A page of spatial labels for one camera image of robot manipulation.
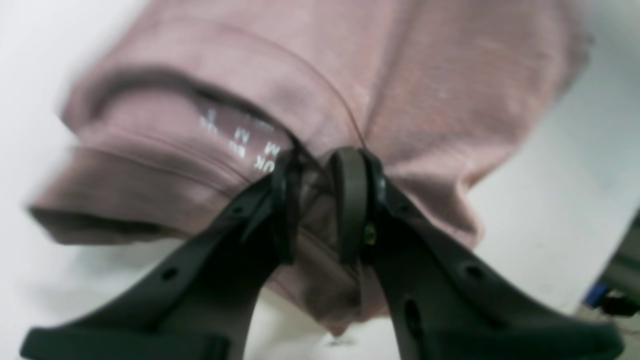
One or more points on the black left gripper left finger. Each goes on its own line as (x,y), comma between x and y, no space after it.
(198,303)

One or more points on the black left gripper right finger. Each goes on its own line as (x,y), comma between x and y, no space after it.
(445,303)

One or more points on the mauve T-shirt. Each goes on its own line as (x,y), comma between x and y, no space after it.
(196,100)

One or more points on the blue object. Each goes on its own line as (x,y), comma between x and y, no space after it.
(596,295)

